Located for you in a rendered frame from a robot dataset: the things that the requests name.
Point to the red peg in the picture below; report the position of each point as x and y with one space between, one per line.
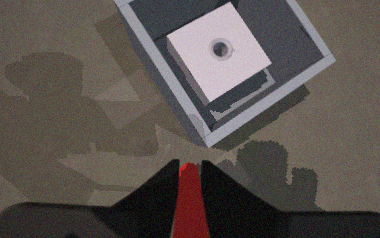
190 219

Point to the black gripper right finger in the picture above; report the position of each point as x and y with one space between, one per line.
232 211

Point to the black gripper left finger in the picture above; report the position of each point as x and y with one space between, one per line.
148 212

